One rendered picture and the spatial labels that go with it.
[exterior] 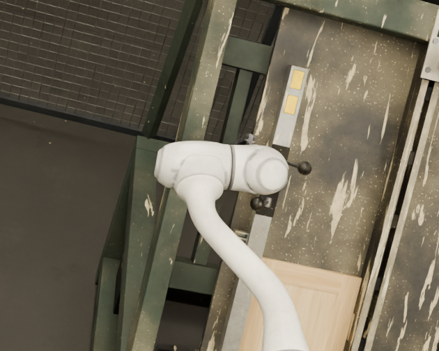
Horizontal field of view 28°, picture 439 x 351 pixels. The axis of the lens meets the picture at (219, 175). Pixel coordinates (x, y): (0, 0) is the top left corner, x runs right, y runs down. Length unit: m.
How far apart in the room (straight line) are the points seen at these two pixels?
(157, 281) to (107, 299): 1.30
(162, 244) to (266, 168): 0.61
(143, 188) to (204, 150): 1.42
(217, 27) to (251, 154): 0.55
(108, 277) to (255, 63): 1.60
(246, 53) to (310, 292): 0.70
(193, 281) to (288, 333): 0.86
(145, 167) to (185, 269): 0.97
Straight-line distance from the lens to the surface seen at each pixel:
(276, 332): 1.70
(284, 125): 2.41
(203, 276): 2.52
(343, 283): 2.56
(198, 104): 2.35
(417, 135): 2.52
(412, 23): 2.45
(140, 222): 3.15
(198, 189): 1.85
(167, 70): 3.24
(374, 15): 2.41
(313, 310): 2.56
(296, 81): 2.41
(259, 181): 1.87
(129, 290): 2.89
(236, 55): 2.45
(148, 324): 2.45
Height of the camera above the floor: 2.81
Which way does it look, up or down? 35 degrees down
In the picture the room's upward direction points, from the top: 21 degrees clockwise
